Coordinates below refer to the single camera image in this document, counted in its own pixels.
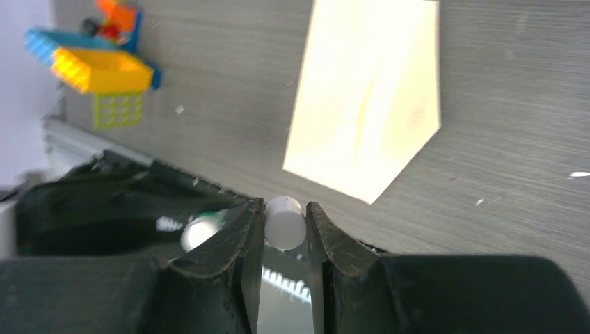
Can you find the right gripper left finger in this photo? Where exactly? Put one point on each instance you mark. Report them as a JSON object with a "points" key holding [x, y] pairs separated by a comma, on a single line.
{"points": [[215, 288]]}

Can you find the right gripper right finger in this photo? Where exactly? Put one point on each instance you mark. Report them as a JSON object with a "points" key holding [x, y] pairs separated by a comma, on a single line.
{"points": [[355, 290]]}

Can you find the white glue stick cap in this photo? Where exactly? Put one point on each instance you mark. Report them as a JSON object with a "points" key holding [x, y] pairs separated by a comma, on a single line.
{"points": [[285, 227]]}

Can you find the green white glue stick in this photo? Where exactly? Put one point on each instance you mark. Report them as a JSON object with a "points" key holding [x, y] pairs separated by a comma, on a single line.
{"points": [[201, 229]]}

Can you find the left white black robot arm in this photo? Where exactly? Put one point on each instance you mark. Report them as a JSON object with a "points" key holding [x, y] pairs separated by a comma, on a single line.
{"points": [[113, 205]]}

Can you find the yellow-green lattice piece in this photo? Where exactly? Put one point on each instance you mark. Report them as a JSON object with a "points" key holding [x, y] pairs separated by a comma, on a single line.
{"points": [[112, 110]]}

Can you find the colourful toy brick structure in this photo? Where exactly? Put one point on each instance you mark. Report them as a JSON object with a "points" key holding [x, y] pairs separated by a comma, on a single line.
{"points": [[107, 62]]}

